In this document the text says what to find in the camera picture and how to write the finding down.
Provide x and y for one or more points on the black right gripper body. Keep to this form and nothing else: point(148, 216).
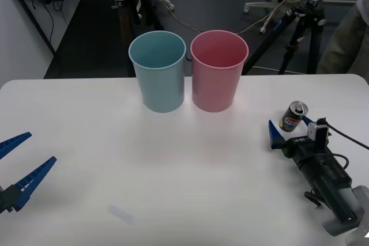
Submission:
point(302, 149)

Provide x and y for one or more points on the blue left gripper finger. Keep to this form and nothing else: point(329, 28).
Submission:
point(31, 181)
point(14, 142)

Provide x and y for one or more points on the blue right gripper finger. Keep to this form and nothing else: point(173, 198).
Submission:
point(306, 120)
point(276, 138)

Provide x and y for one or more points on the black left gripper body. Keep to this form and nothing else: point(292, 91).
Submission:
point(3, 202)

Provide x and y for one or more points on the black drink can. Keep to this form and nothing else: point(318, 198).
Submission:
point(289, 120)

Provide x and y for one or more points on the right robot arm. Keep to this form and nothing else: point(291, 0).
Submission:
point(331, 182)

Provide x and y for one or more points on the pink plastic bin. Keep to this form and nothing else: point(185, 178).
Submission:
point(214, 87)

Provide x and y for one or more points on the person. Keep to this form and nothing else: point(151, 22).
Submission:
point(343, 44)

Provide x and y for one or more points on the black tripod with blue band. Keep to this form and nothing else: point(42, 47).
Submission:
point(302, 27)

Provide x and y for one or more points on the pale blue plastic bin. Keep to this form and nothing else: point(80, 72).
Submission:
point(161, 84)

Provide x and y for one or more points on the black tripod with silver knobs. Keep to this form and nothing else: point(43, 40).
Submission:
point(129, 1)

